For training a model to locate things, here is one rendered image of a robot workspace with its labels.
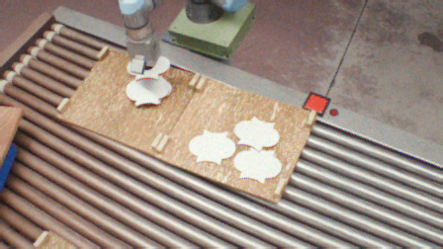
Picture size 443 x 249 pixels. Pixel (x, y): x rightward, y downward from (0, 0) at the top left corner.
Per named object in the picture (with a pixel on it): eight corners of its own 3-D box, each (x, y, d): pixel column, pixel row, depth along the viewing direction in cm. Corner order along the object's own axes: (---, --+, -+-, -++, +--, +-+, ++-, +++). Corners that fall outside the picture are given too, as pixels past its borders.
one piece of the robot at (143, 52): (113, 43, 145) (125, 79, 157) (140, 46, 143) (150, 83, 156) (129, 17, 152) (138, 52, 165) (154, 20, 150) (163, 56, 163)
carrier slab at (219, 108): (205, 80, 175) (205, 77, 173) (317, 116, 162) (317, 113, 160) (155, 158, 155) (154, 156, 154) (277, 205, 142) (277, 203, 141)
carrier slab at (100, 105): (109, 50, 188) (108, 48, 187) (204, 79, 175) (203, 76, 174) (57, 119, 168) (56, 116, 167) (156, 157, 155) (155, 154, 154)
